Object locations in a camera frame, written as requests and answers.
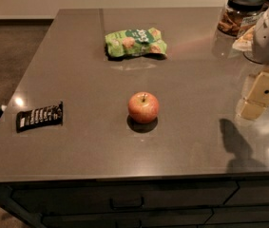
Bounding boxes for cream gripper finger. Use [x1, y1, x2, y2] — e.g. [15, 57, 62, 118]
[238, 72, 269, 120]

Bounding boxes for black drawer handle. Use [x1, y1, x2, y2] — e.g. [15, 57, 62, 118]
[109, 197, 144, 211]

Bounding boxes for glass jar with black lid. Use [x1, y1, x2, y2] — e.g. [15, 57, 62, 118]
[217, 0, 264, 37]

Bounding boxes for green chip bag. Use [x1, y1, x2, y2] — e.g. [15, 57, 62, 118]
[105, 28, 167, 58]

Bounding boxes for snack packets by jar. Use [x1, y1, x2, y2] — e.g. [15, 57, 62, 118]
[232, 13, 263, 52]

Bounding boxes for black rxbar chocolate wrapper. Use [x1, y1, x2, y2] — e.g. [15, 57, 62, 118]
[16, 103, 64, 133]

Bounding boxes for red yellow apple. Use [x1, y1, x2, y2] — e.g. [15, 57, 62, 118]
[127, 92, 159, 124]

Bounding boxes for dark drawer cabinet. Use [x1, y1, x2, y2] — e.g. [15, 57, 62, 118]
[0, 180, 269, 228]

